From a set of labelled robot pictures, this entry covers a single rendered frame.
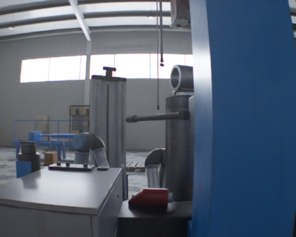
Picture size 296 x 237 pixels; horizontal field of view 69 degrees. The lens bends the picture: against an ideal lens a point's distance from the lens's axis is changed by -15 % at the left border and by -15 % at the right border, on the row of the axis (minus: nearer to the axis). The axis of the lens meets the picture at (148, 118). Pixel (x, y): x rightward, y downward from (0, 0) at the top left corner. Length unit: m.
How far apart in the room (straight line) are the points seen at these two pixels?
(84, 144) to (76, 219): 1.42
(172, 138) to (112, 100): 1.18
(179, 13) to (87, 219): 1.00
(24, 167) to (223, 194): 0.56
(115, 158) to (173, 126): 1.19
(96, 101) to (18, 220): 1.86
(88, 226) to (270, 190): 0.32
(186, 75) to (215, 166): 0.92
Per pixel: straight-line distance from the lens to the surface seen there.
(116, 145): 2.34
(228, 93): 0.42
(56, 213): 0.42
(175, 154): 1.26
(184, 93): 1.27
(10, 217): 0.46
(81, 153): 1.83
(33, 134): 10.22
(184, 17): 1.19
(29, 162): 0.75
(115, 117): 2.34
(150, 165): 1.86
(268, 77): 0.46
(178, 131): 1.24
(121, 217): 0.67
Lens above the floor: 1.32
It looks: 2 degrees up
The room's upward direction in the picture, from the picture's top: straight up
